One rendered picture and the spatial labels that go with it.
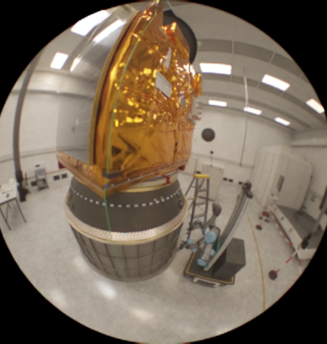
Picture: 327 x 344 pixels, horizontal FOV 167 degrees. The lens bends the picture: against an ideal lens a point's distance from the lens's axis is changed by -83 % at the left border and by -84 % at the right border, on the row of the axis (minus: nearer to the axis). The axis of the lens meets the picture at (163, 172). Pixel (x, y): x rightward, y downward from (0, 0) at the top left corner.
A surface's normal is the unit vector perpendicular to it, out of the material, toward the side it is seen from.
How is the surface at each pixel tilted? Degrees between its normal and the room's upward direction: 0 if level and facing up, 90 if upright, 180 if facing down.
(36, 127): 90
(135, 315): 0
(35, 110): 90
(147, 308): 0
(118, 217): 62
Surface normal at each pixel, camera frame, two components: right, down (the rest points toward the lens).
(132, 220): 0.37, -0.19
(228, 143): -0.44, 0.18
